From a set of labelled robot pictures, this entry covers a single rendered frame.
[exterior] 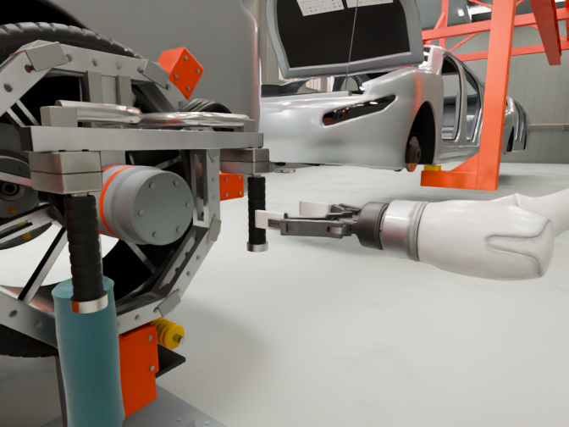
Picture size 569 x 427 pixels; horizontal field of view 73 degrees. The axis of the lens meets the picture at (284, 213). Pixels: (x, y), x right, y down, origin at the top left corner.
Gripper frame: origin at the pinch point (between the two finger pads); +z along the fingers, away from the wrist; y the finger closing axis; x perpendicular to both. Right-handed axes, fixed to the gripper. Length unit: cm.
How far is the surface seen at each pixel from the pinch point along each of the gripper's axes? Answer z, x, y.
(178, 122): 12.6, 16.5, -13.5
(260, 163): 5.3, 9.2, -0.5
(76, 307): 6.0, -7.3, -36.0
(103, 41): 36, 33, -13
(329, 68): 174, 90, 317
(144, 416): 44, -60, -5
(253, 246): 6.0, -6.8, -2.0
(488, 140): 20, 15, 340
